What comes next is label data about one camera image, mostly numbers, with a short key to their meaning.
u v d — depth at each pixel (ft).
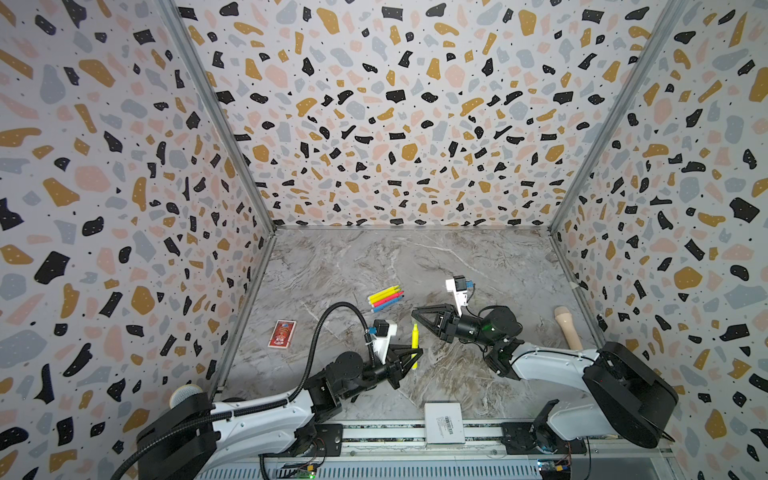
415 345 2.31
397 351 2.22
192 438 1.37
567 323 3.03
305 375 1.86
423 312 2.26
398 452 2.40
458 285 2.21
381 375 2.15
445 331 2.14
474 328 2.20
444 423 2.38
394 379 2.11
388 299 3.30
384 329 2.13
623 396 1.42
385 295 3.30
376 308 3.20
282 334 2.95
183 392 1.83
